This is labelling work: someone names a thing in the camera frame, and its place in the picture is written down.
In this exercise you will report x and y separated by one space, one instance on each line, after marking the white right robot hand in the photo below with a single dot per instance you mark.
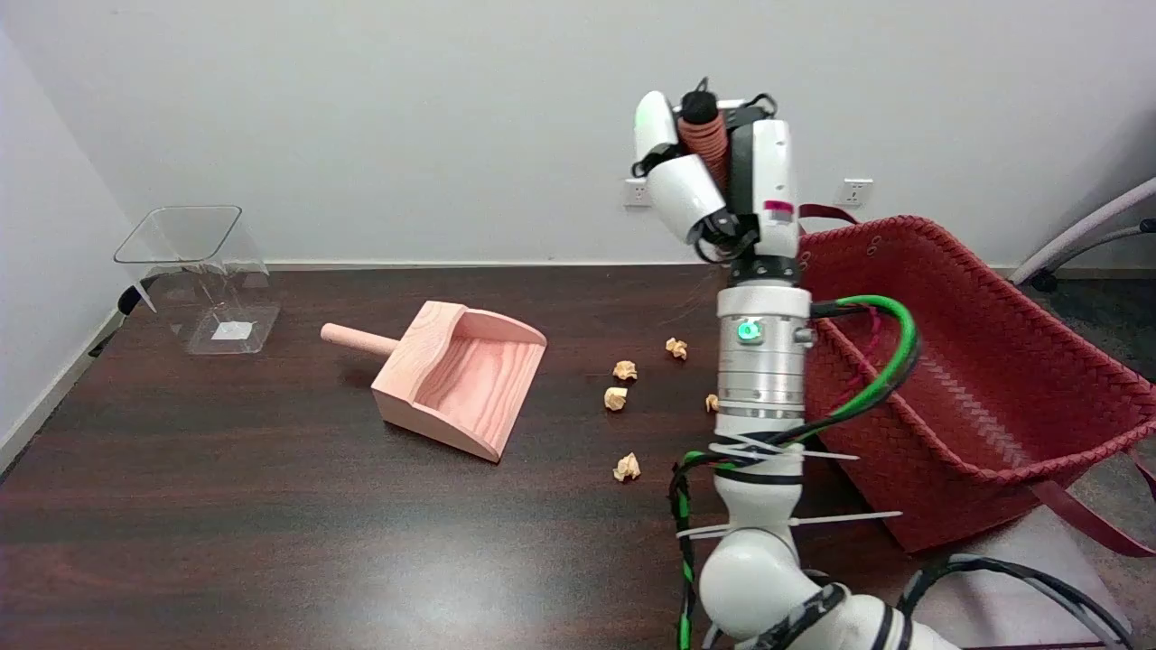
768 181

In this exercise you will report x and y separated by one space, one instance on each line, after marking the brown bristle hand broom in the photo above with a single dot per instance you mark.
703 131

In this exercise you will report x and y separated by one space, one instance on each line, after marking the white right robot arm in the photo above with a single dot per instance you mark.
759 361

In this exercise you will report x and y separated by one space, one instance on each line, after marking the wooden dustpan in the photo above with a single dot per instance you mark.
470 370

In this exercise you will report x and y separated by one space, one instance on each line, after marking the red woven basket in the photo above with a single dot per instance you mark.
993 379

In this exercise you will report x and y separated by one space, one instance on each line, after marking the grey office chair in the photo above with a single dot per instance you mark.
1084 230

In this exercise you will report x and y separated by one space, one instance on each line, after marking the clear plastic container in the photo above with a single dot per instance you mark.
230 332

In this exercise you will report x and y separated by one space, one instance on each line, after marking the white wall socket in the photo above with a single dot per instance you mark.
634 194
856 192

